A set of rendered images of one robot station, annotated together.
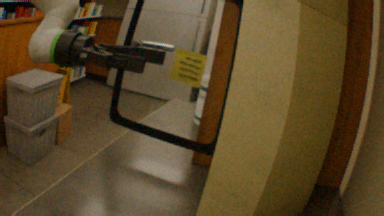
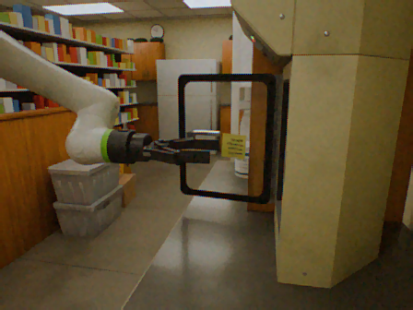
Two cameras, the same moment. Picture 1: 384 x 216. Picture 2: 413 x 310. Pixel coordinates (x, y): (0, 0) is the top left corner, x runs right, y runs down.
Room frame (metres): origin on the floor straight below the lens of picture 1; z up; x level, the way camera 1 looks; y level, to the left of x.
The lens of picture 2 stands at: (0.21, 0.09, 1.36)
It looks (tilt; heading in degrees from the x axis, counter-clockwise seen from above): 14 degrees down; 1
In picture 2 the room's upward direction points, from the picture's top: straight up
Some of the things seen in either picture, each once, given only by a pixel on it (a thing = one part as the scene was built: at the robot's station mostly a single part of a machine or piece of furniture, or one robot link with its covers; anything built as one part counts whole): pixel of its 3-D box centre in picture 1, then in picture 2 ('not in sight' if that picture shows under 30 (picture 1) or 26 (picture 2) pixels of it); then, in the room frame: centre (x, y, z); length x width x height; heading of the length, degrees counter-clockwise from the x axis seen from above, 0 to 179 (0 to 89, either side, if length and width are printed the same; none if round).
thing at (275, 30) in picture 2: not in sight; (262, 39); (0.93, -0.02, 1.46); 0.32 x 0.11 x 0.10; 170
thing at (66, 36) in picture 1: (69, 46); (125, 145); (0.97, 0.33, 1.20); 0.09 x 0.06 x 0.12; 170
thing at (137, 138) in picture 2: (90, 51); (151, 148); (0.96, 0.25, 1.20); 0.09 x 0.08 x 0.07; 80
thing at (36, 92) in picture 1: (32, 96); (88, 177); (2.85, 1.28, 0.49); 0.60 x 0.42 x 0.33; 170
